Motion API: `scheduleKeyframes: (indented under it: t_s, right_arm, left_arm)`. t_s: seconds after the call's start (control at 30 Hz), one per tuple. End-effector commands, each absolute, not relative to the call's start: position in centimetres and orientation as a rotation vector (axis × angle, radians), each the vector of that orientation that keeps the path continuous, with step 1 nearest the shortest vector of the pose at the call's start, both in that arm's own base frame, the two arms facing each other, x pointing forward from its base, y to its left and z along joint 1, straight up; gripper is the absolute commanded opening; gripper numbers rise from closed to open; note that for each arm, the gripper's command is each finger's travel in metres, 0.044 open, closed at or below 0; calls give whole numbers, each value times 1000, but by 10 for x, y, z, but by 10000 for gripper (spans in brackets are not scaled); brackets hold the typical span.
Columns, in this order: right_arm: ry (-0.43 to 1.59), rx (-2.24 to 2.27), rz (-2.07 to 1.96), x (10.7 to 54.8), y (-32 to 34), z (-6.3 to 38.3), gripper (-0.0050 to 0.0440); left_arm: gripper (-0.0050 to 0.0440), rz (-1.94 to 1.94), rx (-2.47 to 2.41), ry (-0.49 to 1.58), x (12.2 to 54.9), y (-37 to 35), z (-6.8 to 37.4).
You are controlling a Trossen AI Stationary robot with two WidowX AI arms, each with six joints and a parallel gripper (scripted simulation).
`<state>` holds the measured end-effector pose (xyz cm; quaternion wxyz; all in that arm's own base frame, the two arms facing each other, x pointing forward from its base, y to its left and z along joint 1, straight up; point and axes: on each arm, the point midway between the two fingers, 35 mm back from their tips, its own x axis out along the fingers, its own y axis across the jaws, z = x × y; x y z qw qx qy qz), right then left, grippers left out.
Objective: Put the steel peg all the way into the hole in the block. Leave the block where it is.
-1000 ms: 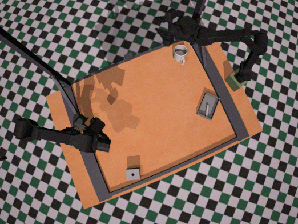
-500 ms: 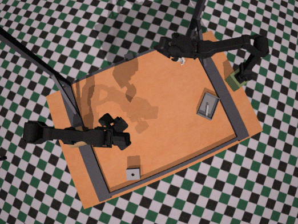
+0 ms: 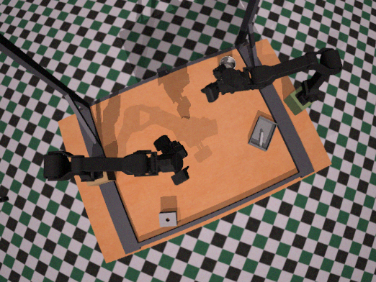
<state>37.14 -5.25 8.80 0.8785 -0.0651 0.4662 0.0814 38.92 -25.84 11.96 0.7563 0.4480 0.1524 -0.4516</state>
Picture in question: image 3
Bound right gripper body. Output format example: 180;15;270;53
154;135;189;186

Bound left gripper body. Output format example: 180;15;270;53
204;83;237;103

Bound white mug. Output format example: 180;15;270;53
219;56;236;69

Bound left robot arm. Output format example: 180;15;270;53
212;47;343;106

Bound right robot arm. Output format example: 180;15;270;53
43;140;188;182

